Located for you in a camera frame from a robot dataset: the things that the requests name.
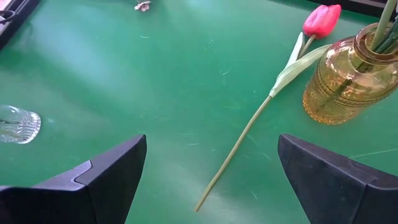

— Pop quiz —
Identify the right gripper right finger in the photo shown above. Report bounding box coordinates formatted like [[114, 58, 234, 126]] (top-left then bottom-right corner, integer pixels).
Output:
[[277, 133, 398, 224]]

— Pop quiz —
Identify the green table mat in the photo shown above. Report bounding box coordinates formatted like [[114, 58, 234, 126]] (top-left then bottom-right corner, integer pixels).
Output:
[[0, 0, 398, 224]]

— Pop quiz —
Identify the amber glass vase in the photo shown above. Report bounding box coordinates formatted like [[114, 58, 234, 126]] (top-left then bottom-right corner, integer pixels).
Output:
[[302, 22, 398, 126]]

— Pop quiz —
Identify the clear ribbed glass vase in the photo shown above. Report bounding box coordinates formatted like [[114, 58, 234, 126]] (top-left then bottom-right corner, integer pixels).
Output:
[[0, 105, 42, 144]]

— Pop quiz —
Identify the white tulip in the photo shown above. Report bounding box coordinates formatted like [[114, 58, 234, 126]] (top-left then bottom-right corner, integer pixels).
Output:
[[369, 0, 398, 52]]

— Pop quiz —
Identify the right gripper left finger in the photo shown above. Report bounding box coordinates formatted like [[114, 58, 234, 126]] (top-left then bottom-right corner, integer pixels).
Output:
[[0, 134, 147, 224]]

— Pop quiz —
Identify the red tulip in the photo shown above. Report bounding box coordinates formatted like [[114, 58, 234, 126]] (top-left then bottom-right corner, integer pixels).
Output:
[[194, 4, 342, 213]]

